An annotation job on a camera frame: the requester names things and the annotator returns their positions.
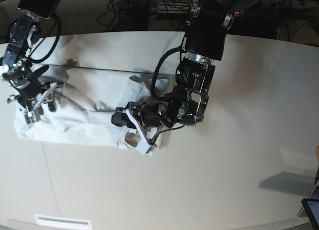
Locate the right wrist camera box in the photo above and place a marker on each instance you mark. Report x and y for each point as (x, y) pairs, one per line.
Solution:
(32, 116)

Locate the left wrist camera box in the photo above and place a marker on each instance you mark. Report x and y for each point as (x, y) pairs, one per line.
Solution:
(144, 148)

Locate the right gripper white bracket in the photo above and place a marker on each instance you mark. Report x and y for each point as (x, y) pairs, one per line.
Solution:
(32, 107)

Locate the white label strip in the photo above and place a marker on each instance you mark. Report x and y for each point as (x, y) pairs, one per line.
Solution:
(55, 221)

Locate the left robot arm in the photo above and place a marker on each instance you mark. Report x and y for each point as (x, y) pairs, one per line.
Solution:
(203, 42)

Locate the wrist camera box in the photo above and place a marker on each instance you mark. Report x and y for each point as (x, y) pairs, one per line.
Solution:
(32, 116)
(144, 148)

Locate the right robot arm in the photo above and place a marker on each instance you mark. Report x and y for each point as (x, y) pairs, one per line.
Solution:
(17, 61)

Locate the tablet screen with stand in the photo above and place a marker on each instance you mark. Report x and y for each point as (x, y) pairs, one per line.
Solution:
(310, 205)

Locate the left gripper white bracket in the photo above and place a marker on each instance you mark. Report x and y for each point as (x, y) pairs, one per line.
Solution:
(140, 117)

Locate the white T-shirt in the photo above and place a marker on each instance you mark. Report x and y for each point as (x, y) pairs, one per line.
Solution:
(84, 107)

